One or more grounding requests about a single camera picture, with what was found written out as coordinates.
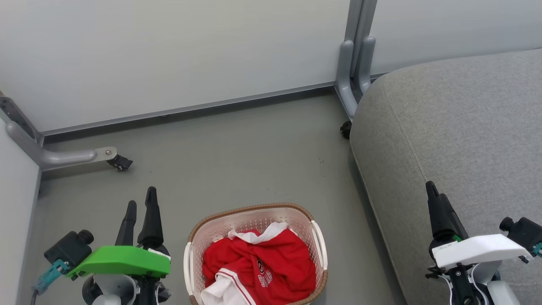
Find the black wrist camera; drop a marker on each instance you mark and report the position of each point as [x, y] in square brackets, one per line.
[67, 250]
[525, 233]

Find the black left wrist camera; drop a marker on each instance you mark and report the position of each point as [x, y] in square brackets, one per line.
[67, 250]

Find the black caster wheel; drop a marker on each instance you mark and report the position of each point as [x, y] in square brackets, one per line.
[346, 129]
[120, 162]

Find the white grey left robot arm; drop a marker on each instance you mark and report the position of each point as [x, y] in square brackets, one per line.
[114, 290]

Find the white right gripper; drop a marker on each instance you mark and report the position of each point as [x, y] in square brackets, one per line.
[478, 250]

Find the red basketball jersey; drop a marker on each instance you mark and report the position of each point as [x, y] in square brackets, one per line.
[275, 258]

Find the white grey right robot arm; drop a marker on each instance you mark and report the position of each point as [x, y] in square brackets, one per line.
[474, 284]

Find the white perforated laundry basket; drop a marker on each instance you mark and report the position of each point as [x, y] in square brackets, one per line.
[254, 216]

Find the grey metal partition leg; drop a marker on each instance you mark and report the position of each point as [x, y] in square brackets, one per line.
[55, 157]

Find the grey fabric sofa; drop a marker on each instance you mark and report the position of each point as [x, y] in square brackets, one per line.
[457, 127]

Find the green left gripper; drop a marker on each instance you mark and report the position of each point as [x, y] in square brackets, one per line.
[123, 260]

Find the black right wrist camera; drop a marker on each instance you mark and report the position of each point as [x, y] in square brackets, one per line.
[525, 233]

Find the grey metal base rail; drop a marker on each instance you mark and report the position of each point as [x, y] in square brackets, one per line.
[190, 109]

